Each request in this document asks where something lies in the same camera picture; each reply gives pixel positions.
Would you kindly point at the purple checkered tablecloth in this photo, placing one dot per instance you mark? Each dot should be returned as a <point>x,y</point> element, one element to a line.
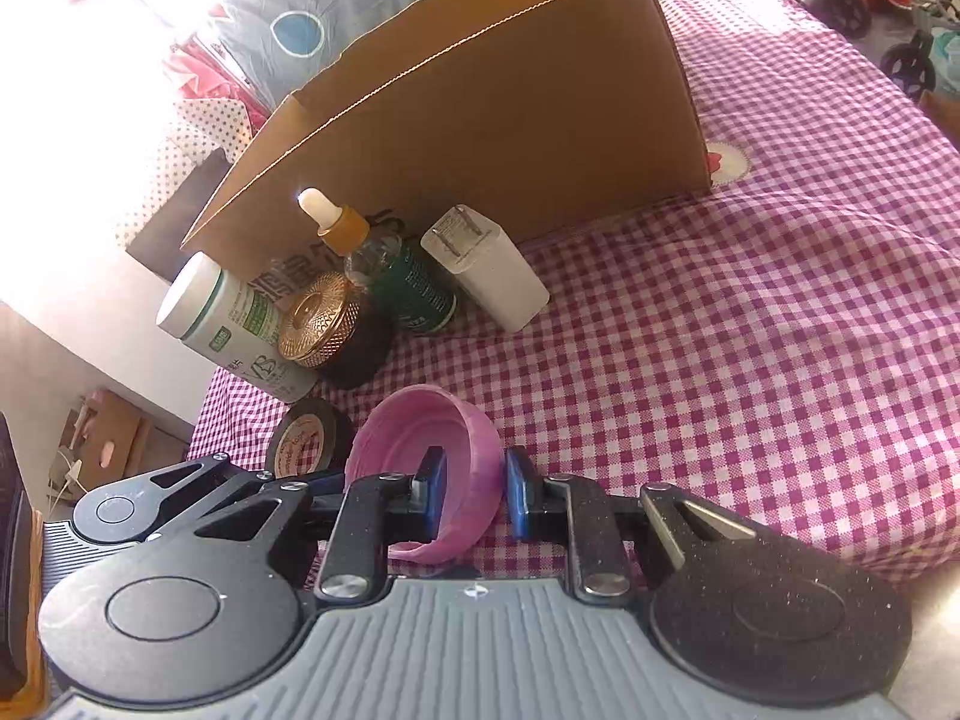
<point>750,352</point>

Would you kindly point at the dark brown object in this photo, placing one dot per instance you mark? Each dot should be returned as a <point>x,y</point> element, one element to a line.
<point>15,540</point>

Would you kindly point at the brown carton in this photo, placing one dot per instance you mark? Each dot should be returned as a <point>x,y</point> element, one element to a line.
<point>120,427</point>

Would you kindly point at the dark cabinet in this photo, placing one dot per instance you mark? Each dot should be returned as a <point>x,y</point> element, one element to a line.
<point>172,232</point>

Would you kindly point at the black tape roll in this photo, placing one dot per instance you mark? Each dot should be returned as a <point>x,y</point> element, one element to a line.
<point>330,427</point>

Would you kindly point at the dark jar with gold lid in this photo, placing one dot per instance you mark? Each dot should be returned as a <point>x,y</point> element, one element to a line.
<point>315,322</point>

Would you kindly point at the white charger adapter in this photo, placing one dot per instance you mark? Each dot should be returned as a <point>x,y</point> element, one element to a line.
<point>495,277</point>

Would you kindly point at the white pill bottle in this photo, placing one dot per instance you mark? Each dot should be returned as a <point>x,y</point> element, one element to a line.
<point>225,322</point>

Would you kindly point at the blue patterned sheet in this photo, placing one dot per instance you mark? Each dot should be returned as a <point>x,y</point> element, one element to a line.
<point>337,7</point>

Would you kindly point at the green dropper bottle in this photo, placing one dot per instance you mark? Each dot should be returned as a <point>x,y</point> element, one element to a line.
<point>412,292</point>

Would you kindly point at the star print cloth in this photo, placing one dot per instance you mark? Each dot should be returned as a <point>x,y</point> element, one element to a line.
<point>202,127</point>

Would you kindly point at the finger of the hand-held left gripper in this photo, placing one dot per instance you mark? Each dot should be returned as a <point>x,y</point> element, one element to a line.
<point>324,484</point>

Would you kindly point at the pink hanging clothes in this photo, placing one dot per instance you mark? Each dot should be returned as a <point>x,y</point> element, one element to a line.
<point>217,79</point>

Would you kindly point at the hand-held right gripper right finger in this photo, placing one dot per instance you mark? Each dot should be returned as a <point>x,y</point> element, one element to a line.
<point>521,495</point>

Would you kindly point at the brown cardboard box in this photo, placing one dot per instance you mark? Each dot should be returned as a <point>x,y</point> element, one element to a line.
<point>525,127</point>

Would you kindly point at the pink plastic cap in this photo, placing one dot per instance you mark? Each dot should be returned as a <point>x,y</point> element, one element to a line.
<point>480,465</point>

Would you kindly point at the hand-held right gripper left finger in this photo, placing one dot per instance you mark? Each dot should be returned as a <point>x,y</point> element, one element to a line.
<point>431,495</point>

